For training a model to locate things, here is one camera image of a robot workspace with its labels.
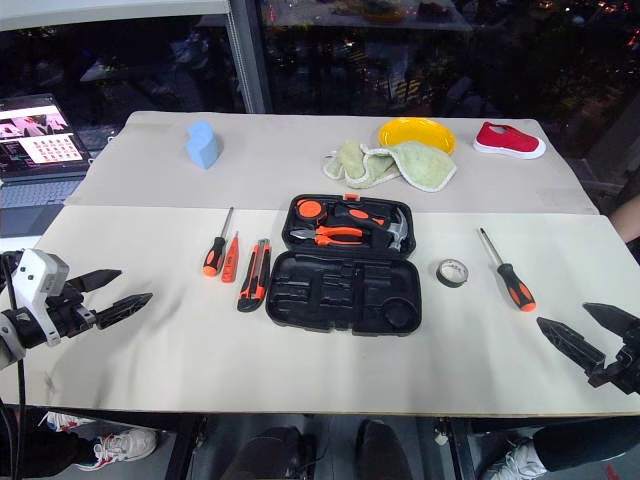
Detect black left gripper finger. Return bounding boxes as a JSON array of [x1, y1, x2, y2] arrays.
[[94, 292, 154, 331], [65, 269, 123, 294]]

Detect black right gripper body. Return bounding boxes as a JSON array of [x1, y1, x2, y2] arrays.
[[587, 338, 640, 397]]

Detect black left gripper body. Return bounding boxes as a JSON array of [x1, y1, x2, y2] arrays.
[[47, 287, 99, 342]]

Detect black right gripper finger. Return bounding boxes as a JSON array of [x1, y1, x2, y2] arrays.
[[536, 316, 608, 380], [581, 301, 640, 347]]

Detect cross screwdriver orange black handle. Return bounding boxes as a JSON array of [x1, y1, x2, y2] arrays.
[[478, 227, 538, 313]]

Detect orange test pen screwdriver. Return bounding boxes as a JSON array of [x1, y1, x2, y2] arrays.
[[220, 231, 242, 285]]

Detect orange black utility knife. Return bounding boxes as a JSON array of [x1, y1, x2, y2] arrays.
[[236, 238, 274, 314]]

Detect black electrical tape roll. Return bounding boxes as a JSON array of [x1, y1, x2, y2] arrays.
[[433, 257, 471, 290]]

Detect black tool case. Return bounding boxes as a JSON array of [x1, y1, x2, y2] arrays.
[[264, 192, 424, 338]]

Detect bystander leg black trousers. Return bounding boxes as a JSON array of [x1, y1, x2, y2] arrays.
[[531, 418, 640, 473]]

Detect white red sneaker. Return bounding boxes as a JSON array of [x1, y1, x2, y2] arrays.
[[38, 410, 160, 472]]

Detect open laptop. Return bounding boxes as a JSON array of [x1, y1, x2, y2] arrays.
[[0, 93, 95, 239]]

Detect black table leg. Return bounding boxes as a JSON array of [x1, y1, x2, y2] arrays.
[[162, 414, 207, 480], [442, 416, 477, 480]]

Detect blue foam block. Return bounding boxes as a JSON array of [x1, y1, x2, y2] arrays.
[[185, 119, 222, 173]]

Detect dark rounded shape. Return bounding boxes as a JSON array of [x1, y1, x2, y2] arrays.
[[355, 418, 415, 480], [233, 426, 317, 480]]

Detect orange black tape measure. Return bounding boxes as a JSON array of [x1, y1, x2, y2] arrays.
[[292, 196, 329, 222]]

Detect red white shoe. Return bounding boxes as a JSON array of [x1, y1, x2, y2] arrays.
[[472, 120, 548, 162]]

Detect green towel cloth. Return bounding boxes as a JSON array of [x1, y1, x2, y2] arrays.
[[322, 139, 459, 194]]

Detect yellow plate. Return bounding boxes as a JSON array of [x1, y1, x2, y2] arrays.
[[377, 117, 458, 157]]

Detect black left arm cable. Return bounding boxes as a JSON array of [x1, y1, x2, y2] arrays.
[[0, 251, 27, 480]]

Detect claw hammer orange black handle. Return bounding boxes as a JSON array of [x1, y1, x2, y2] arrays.
[[332, 201, 413, 253]]

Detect orange handled pliers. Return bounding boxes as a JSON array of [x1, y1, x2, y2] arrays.
[[288, 224, 369, 249]]

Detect white window frame beam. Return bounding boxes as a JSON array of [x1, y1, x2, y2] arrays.
[[0, 0, 232, 33]]

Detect grey window frame post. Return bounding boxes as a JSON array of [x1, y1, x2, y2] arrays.
[[226, 0, 274, 114]]

